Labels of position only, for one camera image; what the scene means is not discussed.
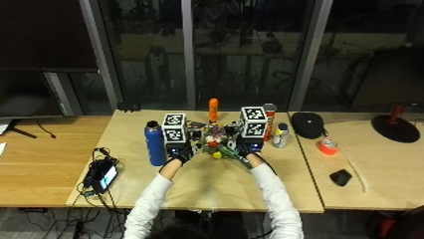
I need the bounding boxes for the black round lamp base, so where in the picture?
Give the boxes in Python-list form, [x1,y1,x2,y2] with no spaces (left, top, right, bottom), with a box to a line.
[370,105,422,144]

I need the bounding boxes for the black device with lit screen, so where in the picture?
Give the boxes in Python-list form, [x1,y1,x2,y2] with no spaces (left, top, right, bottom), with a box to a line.
[84,158,121,195]

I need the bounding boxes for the black computer mouse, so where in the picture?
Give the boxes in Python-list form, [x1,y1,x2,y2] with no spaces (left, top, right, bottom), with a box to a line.
[329,168,354,187]

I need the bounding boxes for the black monitor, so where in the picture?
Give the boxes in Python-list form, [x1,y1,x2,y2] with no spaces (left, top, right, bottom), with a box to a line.
[0,67,64,139]

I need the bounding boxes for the small spray can yellow label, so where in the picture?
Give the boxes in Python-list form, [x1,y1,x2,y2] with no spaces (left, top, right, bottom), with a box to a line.
[271,122,290,149]

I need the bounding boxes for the red chip can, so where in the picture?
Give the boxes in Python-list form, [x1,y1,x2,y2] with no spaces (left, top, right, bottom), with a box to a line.
[261,103,278,142]

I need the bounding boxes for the orange plastic bottle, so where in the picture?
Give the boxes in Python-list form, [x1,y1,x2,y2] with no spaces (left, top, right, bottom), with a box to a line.
[209,98,220,124]

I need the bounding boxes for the red object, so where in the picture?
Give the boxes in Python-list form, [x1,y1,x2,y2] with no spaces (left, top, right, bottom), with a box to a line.
[369,205,424,239]

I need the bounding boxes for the white marker cube glove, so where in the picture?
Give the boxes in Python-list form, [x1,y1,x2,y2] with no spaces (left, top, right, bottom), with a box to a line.
[238,106,269,139]
[161,113,189,149]

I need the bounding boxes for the artificial flower bouquet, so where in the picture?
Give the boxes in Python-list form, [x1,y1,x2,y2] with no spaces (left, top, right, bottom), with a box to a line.
[194,122,254,170]

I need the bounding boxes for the person's left hand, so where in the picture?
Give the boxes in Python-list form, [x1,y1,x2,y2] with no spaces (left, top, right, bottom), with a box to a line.
[163,126,206,164]

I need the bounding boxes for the blue metal water bottle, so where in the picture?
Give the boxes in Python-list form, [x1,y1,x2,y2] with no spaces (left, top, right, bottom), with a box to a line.
[144,119,169,167]

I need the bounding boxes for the black zip case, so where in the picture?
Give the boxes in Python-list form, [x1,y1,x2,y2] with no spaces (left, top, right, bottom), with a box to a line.
[290,112,329,140]

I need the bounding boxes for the white marker cube right glove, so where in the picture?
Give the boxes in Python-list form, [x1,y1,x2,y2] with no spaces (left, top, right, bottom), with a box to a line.
[238,106,269,139]

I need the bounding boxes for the white marker cube left glove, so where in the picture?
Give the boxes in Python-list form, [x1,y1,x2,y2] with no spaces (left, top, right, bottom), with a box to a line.
[161,113,189,149]

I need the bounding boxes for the black cables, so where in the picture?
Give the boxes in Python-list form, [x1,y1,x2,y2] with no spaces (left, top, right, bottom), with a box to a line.
[18,146,135,239]

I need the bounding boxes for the person's right hand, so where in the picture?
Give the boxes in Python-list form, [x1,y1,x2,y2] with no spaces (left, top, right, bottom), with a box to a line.
[224,122,268,160]

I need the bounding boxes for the small black box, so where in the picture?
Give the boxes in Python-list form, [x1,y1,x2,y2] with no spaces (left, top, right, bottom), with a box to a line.
[116,102,143,114]

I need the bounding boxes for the orange tape roll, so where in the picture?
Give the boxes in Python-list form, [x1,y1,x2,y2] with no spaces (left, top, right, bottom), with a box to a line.
[317,137,341,156]

